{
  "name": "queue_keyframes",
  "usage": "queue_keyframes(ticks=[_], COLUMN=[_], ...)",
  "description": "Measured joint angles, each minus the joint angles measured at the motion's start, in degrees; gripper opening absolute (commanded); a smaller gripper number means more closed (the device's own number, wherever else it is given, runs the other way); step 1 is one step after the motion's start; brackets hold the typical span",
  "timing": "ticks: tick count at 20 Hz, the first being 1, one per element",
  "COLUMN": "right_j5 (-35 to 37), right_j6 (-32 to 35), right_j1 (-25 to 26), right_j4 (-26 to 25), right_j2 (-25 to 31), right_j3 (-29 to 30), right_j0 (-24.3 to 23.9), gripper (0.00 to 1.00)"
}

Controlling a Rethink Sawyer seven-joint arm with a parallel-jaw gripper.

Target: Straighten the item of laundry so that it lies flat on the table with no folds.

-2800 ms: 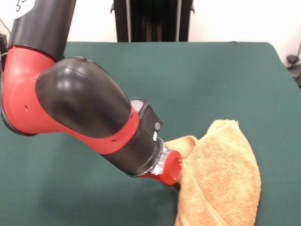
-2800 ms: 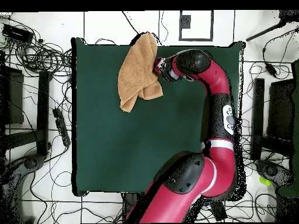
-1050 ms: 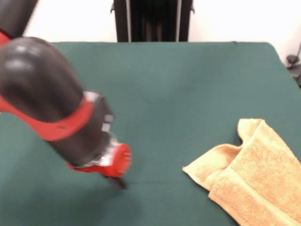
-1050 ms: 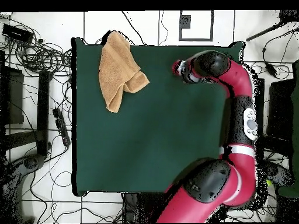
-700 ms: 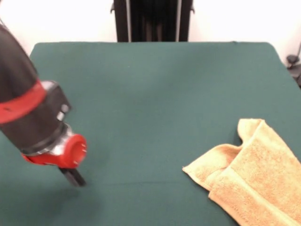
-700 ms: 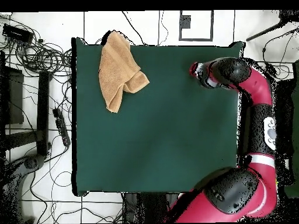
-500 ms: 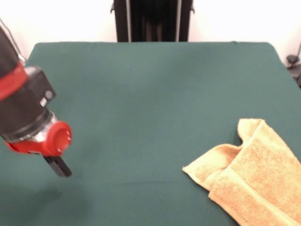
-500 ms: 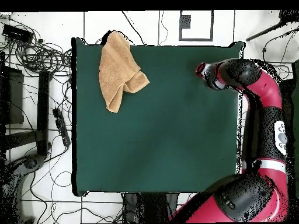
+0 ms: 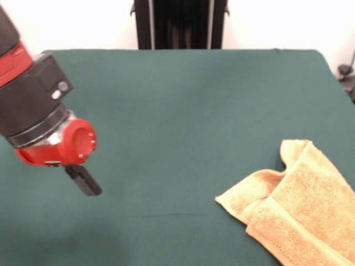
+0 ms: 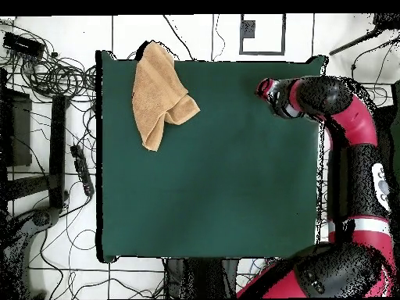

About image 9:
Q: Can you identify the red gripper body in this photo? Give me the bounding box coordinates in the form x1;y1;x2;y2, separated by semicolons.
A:
15;110;98;168

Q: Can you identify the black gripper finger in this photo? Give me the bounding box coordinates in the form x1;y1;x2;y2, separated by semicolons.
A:
65;165;82;184
74;165;103;197

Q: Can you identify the orange terry towel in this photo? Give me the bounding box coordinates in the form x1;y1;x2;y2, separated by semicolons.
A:
215;139;355;266

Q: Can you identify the dark green table cloth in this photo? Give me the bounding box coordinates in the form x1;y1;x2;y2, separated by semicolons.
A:
0;49;355;266

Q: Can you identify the black equipment base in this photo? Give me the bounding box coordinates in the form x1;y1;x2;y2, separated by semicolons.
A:
343;80;355;105

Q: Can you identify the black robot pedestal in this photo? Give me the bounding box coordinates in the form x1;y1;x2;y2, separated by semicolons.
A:
130;0;231;50

